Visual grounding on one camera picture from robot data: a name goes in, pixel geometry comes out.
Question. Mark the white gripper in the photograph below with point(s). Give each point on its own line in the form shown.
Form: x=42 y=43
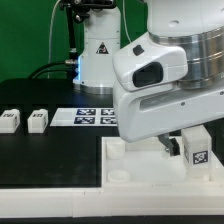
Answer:
x=164 y=84

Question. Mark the white square tabletop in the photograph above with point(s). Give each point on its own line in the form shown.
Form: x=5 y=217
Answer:
x=146 y=163

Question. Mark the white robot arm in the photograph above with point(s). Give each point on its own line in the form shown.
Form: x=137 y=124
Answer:
x=166 y=18

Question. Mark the white front fence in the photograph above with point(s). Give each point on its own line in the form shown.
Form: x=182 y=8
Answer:
x=108 y=202

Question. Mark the white tag sheet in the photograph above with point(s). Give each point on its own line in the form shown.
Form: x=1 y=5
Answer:
x=84 y=117

